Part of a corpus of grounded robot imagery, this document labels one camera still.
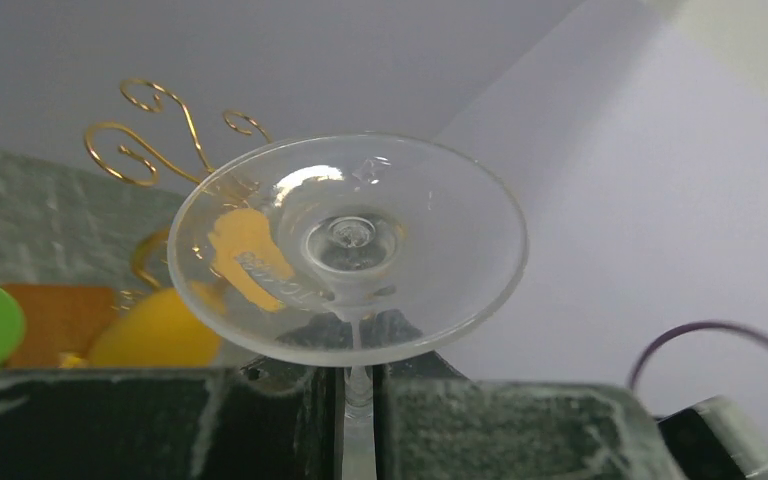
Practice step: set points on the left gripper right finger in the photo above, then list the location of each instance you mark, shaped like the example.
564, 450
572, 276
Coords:
431, 423

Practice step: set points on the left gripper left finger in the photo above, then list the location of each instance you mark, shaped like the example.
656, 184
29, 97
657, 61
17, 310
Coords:
260, 421

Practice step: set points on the orange plastic goblet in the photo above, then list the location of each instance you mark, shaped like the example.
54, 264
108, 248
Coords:
159, 330

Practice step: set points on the clear wine glass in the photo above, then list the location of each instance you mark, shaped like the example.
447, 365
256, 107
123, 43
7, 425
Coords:
348, 251

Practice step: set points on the wooden rack base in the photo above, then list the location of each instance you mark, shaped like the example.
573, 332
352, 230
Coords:
59, 320

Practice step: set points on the gold wire glass rack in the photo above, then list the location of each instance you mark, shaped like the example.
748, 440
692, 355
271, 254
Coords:
149, 158

